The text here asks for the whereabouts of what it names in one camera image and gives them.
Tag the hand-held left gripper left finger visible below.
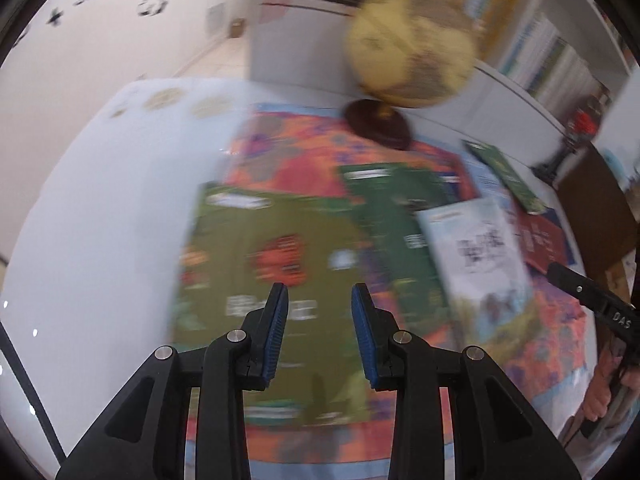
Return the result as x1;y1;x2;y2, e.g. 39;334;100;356
54;282;290;480

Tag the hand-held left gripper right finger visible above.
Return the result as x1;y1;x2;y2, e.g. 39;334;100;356
351;282;583;480

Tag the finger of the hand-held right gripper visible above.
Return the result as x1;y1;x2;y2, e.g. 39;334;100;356
546;261;608;313

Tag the red book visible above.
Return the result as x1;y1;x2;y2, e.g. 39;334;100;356
507;207;573;278

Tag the green book with orange flowers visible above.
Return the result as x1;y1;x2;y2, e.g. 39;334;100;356
170;182;373;428

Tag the white rabbit storybook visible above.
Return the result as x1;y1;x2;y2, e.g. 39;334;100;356
416;196;535;361

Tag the green book with brown beetle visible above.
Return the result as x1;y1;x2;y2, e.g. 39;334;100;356
337;161;453;323

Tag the green book with yellow caterpillar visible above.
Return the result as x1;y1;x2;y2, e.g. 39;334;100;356
462;139;548;215

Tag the row of yellow spined books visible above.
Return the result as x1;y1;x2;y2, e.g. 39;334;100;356
430;0;521;56

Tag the person's right hand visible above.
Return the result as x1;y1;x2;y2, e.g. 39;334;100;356
582;344;620;422

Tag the brown wooden cabinet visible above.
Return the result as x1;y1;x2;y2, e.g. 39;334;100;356
555;142;640;291

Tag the black carved fan stand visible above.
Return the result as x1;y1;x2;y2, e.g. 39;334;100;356
532;132;583;186

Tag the orange floral cloth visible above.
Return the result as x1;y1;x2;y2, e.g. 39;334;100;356
180;102;593;480

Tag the antique yellow globe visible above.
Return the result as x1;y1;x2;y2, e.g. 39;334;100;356
342;0;481;151

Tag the white wall panel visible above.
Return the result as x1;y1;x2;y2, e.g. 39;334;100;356
206;2;227;37

